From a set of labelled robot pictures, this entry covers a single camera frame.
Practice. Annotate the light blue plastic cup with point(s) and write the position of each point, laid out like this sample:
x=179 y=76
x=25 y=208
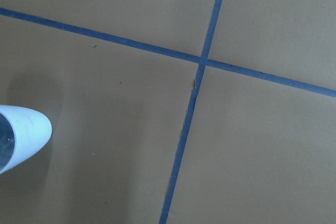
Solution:
x=23 y=133

